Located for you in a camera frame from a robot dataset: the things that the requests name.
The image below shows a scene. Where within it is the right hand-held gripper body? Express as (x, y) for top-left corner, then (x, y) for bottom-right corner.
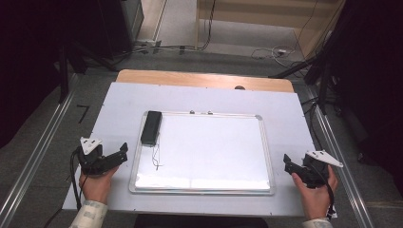
(300, 149), (344, 190)

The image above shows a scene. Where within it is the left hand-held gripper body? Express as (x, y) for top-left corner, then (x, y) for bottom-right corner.
(77, 136), (112, 176)

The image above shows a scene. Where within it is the black whiteboard eraser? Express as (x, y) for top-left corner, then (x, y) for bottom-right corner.
(140, 110), (163, 147)

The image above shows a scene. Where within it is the person's left hand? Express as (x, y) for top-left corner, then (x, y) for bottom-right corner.
(78, 164), (121, 205)

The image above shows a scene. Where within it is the person's right hand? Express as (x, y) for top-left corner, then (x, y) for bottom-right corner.
(291, 164), (338, 221)

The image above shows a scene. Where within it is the white table cover board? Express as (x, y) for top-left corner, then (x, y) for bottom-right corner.
(62, 82), (338, 219)

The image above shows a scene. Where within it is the silver framed whiteboard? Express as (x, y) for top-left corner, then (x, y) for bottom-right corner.
(128, 109), (277, 196)

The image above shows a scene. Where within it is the black metal stand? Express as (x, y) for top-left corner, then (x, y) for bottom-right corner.
(56, 41), (119, 105)
(268, 31), (343, 116)

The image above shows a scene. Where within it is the wooden table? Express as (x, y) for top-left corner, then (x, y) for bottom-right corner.
(116, 68), (296, 94)

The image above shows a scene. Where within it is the grey power strip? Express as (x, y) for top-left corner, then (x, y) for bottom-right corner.
(134, 39), (163, 54)

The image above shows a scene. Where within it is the black cabinet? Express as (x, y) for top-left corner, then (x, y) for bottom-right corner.
(72, 0), (145, 61)

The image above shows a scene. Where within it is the wooden shelf unit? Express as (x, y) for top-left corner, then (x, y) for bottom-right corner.
(194, 0), (346, 60)

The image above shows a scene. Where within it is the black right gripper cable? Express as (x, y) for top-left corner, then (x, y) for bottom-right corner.
(312, 164), (336, 220)

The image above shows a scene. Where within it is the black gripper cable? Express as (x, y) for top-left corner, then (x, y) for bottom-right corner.
(312, 164), (336, 220)
(69, 147), (84, 212)

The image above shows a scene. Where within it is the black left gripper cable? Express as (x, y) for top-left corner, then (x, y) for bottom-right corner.
(69, 147), (84, 212)

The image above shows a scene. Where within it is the aluminium floor rail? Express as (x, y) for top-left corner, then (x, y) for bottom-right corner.
(305, 86), (376, 228)
(0, 74), (80, 228)

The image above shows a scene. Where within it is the black cable by rail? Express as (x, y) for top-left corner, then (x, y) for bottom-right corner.
(299, 96), (327, 156)

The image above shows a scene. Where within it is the white floor cable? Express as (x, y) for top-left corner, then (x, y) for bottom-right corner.
(251, 45), (298, 68)

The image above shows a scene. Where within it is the black floor cable bundle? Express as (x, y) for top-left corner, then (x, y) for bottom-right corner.
(110, 0), (218, 66)

